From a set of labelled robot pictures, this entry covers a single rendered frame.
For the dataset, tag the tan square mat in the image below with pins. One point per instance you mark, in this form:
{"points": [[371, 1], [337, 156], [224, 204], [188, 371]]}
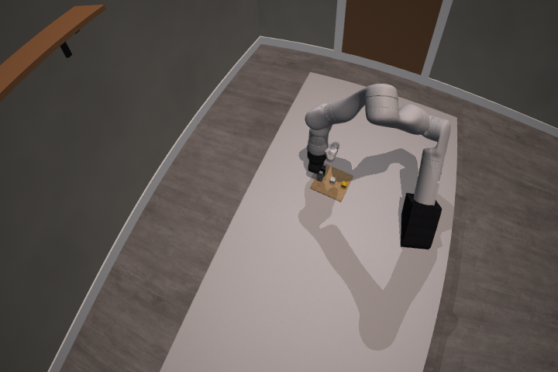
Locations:
{"points": [[332, 190]]}

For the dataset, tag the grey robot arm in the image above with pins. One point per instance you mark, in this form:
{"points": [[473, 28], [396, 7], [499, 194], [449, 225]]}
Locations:
{"points": [[381, 105]]}

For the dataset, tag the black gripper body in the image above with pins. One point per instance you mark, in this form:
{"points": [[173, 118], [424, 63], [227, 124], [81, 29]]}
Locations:
{"points": [[318, 154]]}

